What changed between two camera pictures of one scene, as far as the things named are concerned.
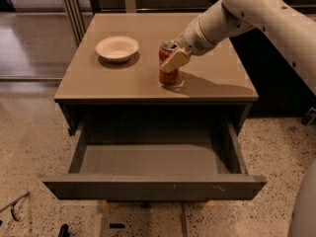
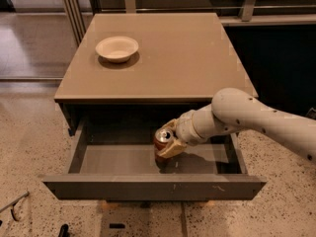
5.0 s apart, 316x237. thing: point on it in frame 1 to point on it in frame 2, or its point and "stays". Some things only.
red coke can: [166, 49] to [161, 138]
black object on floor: [64, 231] stays
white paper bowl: [117, 48] stays
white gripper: [194, 39] to [185, 128]
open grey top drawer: [156, 159] stays
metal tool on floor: [12, 204] stays
